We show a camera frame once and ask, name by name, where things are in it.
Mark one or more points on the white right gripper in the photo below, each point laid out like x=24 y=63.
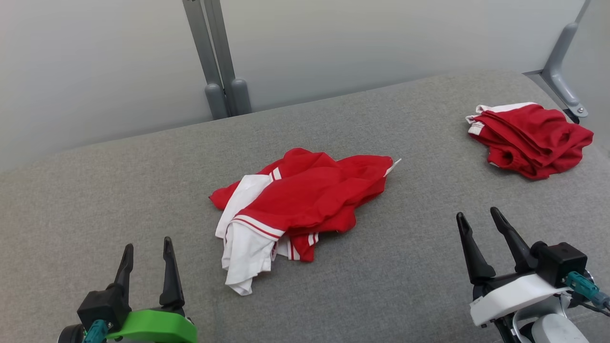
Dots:
x=514 y=297

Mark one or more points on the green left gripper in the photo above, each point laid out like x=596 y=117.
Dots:
x=152 y=328

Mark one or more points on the red shorts white stripe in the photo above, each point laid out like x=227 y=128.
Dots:
x=529 y=138

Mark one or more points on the red shirt white sleeves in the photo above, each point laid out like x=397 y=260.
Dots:
x=310 y=195

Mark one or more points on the grey fabric sofa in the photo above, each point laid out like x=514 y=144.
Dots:
x=143 y=200

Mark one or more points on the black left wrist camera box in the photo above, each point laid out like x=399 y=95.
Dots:
x=102 y=305

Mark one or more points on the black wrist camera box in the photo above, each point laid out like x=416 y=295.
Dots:
x=102 y=305
x=560 y=262

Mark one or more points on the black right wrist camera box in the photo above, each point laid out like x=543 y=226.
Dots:
x=560 y=262

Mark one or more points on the grey angled bracket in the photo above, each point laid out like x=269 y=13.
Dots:
x=560 y=47

